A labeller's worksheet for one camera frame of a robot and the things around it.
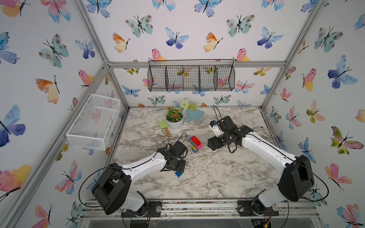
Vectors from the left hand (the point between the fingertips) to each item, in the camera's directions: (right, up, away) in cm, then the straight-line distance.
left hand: (182, 166), depth 85 cm
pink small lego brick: (+10, +11, +1) cm, 15 cm away
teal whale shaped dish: (+9, +31, +30) cm, 44 cm away
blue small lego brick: (+8, +7, +10) cm, 14 cm away
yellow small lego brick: (+8, +9, +5) cm, 13 cm away
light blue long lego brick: (+5, +15, +4) cm, 16 cm away
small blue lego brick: (-2, -5, 0) cm, 5 cm away
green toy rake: (-14, +23, +23) cm, 35 cm away
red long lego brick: (+8, +16, +1) cm, 18 cm away
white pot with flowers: (-6, +30, +11) cm, 32 cm away
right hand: (+19, +15, -1) cm, 25 cm away
